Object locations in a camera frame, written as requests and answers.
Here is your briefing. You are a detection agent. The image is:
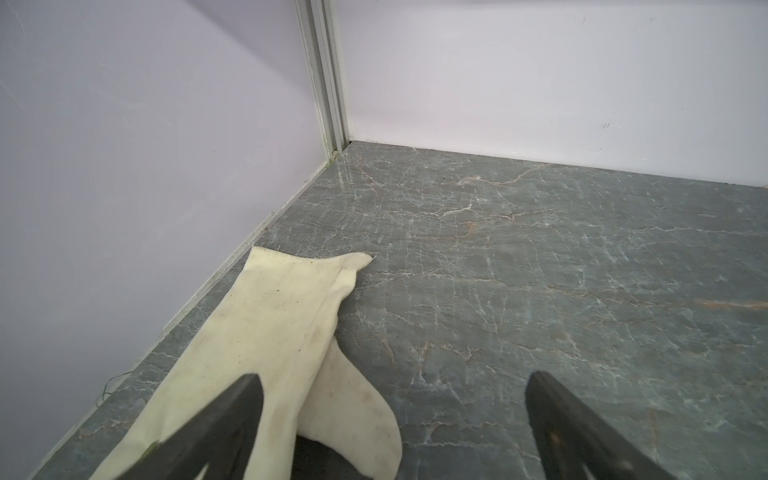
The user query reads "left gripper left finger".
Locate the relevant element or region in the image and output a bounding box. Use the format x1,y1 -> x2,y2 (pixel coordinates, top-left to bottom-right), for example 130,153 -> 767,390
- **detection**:
120,374 -> 264,479

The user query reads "beige work glove left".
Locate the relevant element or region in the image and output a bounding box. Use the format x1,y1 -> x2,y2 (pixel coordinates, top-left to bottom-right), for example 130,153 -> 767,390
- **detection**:
94,247 -> 403,479

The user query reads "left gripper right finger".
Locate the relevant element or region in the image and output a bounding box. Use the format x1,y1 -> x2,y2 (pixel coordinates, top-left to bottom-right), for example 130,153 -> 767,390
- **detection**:
525,371 -> 673,480

